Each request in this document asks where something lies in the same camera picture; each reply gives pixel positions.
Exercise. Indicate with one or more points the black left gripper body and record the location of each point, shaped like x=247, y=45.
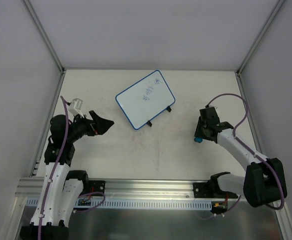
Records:
x=93, y=125

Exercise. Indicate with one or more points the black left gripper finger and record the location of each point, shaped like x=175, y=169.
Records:
x=102, y=126
x=95, y=118

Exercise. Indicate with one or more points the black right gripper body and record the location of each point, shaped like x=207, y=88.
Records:
x=209, y=118

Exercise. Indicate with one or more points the blue bone-shaped eraser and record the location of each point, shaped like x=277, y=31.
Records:
x=198, y=139

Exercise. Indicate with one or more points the blue-framed whiteboard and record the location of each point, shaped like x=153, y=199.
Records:
x=145, y=99

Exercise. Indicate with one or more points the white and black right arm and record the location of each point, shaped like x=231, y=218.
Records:
x=264, y=180

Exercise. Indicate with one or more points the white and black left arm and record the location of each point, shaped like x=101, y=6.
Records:
x=51, y=218

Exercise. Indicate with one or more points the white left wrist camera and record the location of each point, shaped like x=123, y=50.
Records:
x=75, y=107

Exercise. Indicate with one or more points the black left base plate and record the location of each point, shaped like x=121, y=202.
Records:
x=96, y=187

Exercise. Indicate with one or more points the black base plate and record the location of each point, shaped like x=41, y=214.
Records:
x=200, y=190
x=96, y=187

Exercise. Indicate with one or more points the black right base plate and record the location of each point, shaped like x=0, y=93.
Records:
x=200, y=190

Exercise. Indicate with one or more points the aluminium mounting rail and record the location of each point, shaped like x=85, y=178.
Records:
x=127, y=189

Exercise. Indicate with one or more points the white slotted cable duct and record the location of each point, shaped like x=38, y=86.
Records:
x=142, y=204

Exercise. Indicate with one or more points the aluminium frame post right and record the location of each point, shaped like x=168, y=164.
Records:
x=261, y=34

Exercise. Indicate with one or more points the aluminium frame post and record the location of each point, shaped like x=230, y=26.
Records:
x=261, y=34
x=38, y=25

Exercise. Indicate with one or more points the aluminium frame post left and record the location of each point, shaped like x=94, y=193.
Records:
x=38, y=25

